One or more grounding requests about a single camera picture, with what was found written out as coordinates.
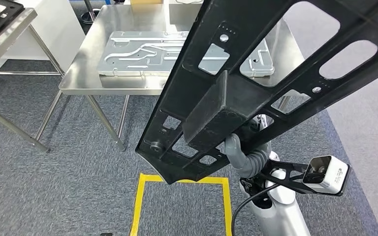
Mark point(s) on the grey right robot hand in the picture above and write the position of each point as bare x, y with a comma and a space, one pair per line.
233, 148

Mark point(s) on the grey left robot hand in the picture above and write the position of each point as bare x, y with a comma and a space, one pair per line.
106, 234

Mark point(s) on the black plastic plate bracket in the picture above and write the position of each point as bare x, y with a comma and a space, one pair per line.
14, 13
215, 117

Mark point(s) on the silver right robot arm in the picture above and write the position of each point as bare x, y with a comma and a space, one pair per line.
283, 218

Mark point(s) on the stainless steel workbench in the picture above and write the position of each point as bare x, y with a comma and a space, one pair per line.
88, 65
13, 34

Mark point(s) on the yellow floor tape square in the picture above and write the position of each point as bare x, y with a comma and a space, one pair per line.
136, 211

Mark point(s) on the embossed aluminium plate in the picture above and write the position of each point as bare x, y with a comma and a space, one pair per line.
127, 65

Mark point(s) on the cardboard box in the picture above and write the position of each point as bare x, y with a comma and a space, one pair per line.
146, 2

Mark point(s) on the chrome stanchion with round base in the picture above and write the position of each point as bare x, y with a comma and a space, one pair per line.
89, 18

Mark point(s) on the white cabinet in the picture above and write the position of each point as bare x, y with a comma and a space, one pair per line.
62, 32

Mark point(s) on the black wrist camera mount bracket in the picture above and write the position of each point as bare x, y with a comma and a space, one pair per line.
293, 188

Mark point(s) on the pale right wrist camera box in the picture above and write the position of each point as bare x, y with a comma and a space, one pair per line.
330, 176

